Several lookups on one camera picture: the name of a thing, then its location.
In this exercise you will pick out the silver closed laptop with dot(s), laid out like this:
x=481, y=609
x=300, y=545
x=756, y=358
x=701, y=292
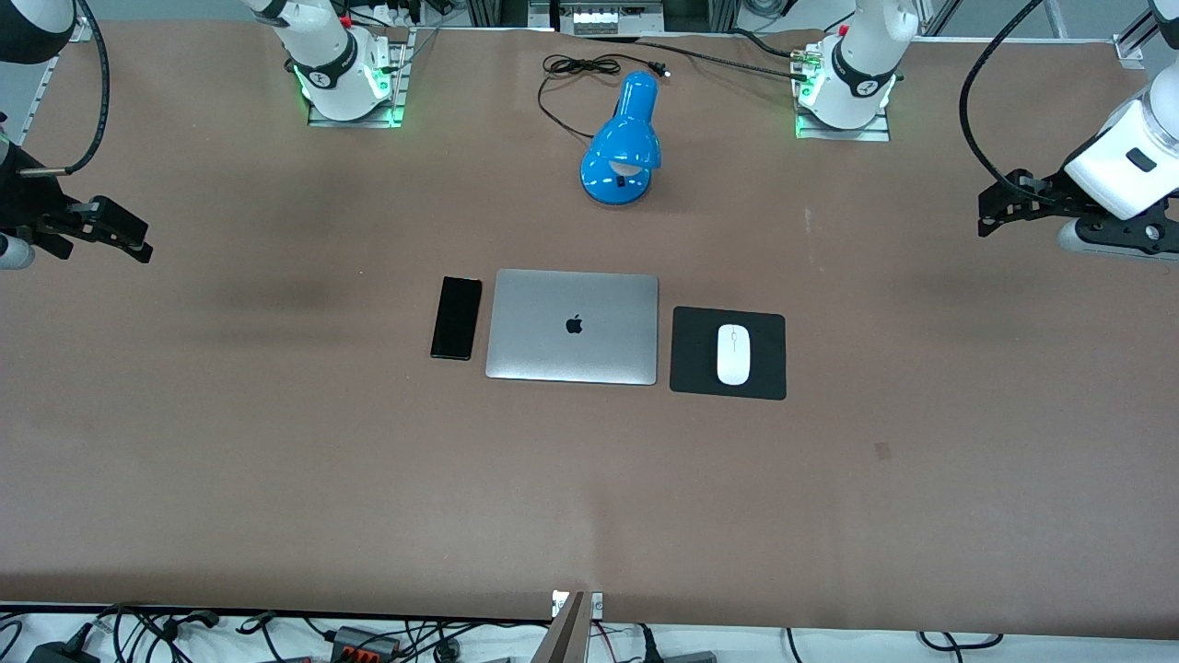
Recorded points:
x=572, y=327

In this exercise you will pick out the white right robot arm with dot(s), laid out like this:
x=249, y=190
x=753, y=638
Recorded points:
x=327, y=64

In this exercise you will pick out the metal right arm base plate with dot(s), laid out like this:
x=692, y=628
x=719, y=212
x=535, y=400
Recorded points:
x=399, y=92

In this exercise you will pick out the blue desk lamp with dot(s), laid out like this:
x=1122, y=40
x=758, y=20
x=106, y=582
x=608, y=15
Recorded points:
x=622, y=138

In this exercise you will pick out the white computer mouse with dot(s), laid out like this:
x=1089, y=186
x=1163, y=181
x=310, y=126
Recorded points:
x=733, y=354

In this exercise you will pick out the brown wooden post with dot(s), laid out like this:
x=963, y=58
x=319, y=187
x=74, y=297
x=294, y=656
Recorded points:
x=571, y=635

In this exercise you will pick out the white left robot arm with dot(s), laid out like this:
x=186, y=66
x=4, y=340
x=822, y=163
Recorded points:
x=857, y=69

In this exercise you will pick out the black smartphone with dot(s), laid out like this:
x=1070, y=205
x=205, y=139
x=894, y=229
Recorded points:
x=456, y=318

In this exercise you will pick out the white power strip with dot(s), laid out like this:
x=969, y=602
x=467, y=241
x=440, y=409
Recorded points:
x=608, y=20

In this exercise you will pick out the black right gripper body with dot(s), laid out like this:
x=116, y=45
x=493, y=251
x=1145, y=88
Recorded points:
x=26, y=199

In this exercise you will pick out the grey box with orange switches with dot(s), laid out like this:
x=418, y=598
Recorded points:
x=367, y=643

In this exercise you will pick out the aluminium corner bracket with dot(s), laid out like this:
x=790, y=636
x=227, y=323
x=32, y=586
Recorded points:
x=1131, y=48

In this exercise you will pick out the black power adapter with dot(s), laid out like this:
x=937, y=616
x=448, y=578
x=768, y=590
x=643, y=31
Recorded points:
x=63, y=652

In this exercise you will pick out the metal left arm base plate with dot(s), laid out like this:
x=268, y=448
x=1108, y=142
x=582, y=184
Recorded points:
x=875, y=132

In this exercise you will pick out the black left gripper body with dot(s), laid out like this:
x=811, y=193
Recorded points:
x=1046, y=191

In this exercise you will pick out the black mouse pad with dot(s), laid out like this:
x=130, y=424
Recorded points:
x=691, y=359

